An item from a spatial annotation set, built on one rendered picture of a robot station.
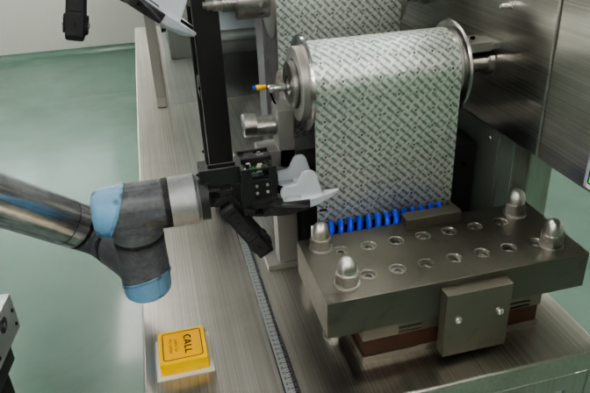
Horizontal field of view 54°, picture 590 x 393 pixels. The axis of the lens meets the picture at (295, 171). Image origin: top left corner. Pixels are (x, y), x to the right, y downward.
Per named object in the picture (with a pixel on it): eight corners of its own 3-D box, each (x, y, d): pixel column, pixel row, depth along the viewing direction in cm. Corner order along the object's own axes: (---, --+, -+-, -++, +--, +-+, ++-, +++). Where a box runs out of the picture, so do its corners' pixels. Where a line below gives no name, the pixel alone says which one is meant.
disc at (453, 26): (425, 95, 105) (429, 11, 99) (428, 95, 106) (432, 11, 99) (465, 124, 93) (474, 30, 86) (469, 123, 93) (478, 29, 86)
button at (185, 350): (159, 345, 90) (157, 332, 89) (205, 336, 92) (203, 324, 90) (161, 378, 84) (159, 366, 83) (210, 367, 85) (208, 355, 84)
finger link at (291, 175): (331, 152, 92) (277, 164, 89) (331, 185, 95) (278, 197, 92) (322, 145, 95) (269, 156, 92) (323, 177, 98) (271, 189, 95)
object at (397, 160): (317, 227, 96) (314, 122, 88) (448, 204, 101) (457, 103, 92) (318, 229, 96) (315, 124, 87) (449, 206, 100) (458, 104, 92)
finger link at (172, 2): (213, 9, 80) (154, -33, 77) (190, 45, 81) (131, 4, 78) (213, 7, 83) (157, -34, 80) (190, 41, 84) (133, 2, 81)
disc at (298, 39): (291, 112, 100) (287, 25, 94) (293, 111, 101) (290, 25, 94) (314, 145, 88) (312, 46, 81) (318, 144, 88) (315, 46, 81)
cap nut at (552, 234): (532, 239, 89) (536, 214, 87) (553, 235, 89) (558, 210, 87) (547, 253, 85) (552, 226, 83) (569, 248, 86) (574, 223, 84)
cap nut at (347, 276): (330, 278, 82) (329, 251, 80) (355, 273, 83) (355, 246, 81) (338, 294, 79) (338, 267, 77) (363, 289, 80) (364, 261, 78)
